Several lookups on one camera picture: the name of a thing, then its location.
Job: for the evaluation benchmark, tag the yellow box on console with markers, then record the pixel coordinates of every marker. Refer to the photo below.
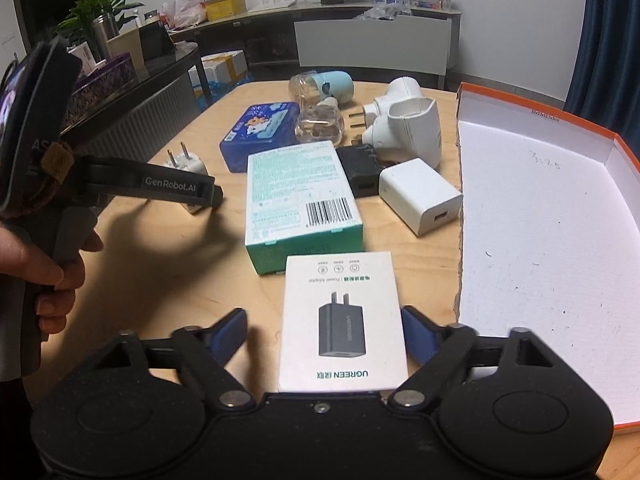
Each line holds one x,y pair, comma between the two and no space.
219,9

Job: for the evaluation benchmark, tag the purple patterned box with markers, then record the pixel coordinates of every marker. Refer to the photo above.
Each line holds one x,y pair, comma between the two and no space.
92,90

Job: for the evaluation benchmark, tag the clear liquid refill bottle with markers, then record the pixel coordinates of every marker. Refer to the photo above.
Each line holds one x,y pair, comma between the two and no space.
321,122

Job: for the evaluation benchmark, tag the black USB charger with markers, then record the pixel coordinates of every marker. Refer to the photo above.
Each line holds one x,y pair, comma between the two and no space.
362,168

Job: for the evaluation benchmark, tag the white cube USB charger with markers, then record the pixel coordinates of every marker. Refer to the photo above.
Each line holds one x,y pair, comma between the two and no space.
420,196

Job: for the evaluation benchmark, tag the person's left hand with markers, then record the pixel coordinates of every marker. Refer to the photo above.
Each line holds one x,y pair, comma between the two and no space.
28,262

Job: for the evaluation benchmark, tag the dark blue curtain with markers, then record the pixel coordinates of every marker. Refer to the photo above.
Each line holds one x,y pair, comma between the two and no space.
605,83

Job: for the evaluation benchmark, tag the white UGREEN adapter box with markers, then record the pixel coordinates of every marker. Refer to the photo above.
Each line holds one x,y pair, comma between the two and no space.
341,325

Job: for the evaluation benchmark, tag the white plastic bag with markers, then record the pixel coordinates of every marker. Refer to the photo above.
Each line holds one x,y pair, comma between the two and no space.
182,14

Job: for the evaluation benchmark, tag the small white plug charger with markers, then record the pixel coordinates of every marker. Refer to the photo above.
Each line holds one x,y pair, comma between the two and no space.
186,161

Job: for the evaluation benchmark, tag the potted plant on side table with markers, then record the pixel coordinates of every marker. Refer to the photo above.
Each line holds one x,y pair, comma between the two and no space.
77,26

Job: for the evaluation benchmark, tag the white yellow cardboard box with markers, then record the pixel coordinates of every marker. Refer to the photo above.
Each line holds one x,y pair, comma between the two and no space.
225,68

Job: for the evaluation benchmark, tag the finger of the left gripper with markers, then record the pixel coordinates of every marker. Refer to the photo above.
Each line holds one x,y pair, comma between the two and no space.
104,200

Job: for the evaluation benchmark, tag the blue plastic bag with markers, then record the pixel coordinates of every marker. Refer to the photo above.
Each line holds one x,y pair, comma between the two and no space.
218,90

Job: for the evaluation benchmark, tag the white plug adapter rear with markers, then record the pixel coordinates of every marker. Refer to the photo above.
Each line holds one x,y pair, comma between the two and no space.
400,89

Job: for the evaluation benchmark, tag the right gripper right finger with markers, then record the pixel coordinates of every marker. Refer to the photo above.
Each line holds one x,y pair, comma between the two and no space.
440,351

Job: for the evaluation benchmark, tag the white TV console cabinet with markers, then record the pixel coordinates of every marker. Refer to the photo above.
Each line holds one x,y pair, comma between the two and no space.
281,43

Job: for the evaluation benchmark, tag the green white product box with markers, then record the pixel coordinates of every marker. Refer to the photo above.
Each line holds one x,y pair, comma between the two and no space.
298,202

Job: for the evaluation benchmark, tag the white plug adapter front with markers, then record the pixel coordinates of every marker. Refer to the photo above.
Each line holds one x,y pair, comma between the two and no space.
401,130

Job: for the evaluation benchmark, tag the orange white cardboard box lid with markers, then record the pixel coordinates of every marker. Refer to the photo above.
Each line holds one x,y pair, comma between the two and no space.
550,237

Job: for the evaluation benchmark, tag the steel tumbler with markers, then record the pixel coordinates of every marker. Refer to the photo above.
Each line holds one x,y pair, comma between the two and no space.
104,29

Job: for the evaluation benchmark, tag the light blue toothpick jar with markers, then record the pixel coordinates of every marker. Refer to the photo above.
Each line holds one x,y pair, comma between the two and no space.
309,89

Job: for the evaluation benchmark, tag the white plug adapter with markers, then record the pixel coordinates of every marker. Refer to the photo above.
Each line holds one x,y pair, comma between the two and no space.
400,89
401,130

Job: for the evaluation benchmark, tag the blue floss pick box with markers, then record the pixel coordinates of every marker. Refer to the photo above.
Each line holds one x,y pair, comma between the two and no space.
262,127

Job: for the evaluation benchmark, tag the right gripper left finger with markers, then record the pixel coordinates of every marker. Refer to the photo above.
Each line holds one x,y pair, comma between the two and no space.
203,354

